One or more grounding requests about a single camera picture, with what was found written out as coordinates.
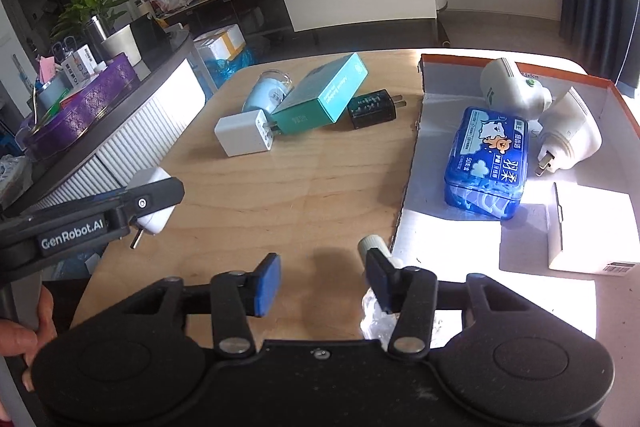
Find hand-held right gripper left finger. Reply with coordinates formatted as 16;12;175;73
122;253;282;356

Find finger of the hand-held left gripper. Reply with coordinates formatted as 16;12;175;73
107;177;186;228

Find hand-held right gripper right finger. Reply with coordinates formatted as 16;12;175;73
367;248;506;356

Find small white plug charger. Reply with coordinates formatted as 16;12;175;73
129;167;176;250

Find small white-capped clear bottle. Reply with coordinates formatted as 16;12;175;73
357;234;441;340

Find large white charger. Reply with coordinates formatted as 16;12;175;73
215;108;281;158

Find orange-rimmed cardboard box lid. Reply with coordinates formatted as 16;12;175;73
392;53;640;340

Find blue toothpick jar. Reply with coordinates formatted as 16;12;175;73
242;70;293;115

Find blue dental floss box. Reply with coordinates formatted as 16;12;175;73
444;106;530;220

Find black charger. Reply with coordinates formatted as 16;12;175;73
347;89;407;130

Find teal carton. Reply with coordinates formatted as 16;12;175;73
271;52;370;135

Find white and grey carton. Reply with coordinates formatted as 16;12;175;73
547;181;640;277

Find white plug-in device leaf logo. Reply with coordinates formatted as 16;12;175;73
480;58;553;116

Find plain white plug-in device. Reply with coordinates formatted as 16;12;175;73
534;87;602;178

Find person's left hand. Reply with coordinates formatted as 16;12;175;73
0;284;60;393

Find oval white ribbed coffee table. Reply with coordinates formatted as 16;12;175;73
0;29;206;212

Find purple patterned tray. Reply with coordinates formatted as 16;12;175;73
15;53;141;162

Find blue plastic bags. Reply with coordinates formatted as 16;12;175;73
200;49;256;92

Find white medicine box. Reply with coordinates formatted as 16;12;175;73
62;47;97;88

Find white paper cup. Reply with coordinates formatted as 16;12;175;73
101;25;142;68

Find black box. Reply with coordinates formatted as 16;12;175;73
130;13;173;62

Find cardboard box with yellow tape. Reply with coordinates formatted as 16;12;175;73
192;24;246;62

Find bamboo plant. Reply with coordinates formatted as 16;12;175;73
50;0;131;52

